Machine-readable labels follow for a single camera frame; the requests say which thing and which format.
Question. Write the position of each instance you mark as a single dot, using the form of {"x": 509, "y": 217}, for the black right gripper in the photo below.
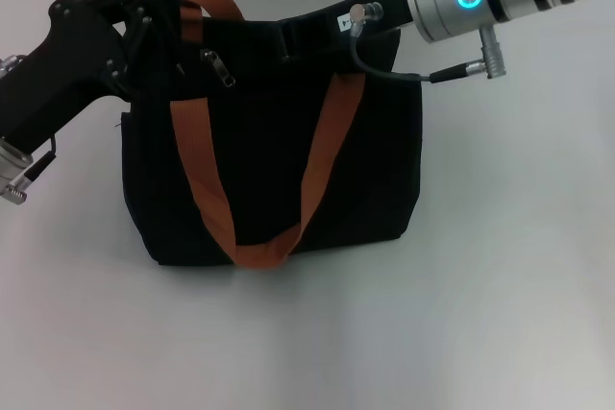
{"x": 322, "y": 28}

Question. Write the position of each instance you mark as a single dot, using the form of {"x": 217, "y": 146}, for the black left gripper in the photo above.
{"x": 62, "y": 69}

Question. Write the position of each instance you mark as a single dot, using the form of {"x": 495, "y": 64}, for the long silver zipper pull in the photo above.
{"x": 222, "y": 71}

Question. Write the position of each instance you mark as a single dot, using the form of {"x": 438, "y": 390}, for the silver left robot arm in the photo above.
{"x": 12, "y": 160}

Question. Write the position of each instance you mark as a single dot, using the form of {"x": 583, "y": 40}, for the small grey zipper pull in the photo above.
{"x": 180, "y": 70}

